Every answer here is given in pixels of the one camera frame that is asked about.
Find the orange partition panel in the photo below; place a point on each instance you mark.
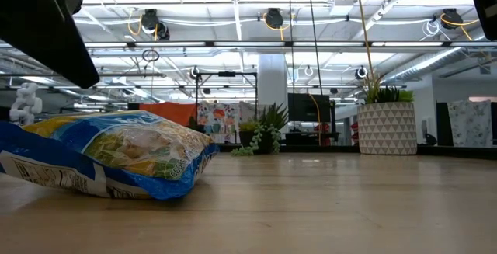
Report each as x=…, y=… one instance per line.
x=171, y=114

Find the floral cloth screen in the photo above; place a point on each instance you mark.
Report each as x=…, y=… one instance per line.
x=470, y=124

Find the black stand frame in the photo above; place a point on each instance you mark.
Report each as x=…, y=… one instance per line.
x=227, y=74

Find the plant in white patterned pot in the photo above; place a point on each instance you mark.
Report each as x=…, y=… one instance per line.
x=386, y=129

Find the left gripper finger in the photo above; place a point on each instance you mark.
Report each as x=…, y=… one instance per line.
x=35, y=21

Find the floral partition panel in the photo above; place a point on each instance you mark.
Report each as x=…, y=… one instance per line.
x=219, y=118

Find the black partition panel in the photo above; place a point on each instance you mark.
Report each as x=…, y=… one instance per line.
x=442, y=126

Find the overhead LED light bar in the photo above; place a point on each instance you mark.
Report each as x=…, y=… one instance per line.
x=248, y=44

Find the trailing succulent in black pot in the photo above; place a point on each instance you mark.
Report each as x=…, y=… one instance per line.
x=273, y=118

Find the blue Maruchan ramen pack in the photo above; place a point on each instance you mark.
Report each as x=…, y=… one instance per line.
x=116, y=157

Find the white robot figure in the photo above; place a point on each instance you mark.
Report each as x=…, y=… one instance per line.
x=25, y=106

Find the red floor equipment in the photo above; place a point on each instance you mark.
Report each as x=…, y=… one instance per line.
x=354, y=131

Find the black wall monitor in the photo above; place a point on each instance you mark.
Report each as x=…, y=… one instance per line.
x=306, y=108

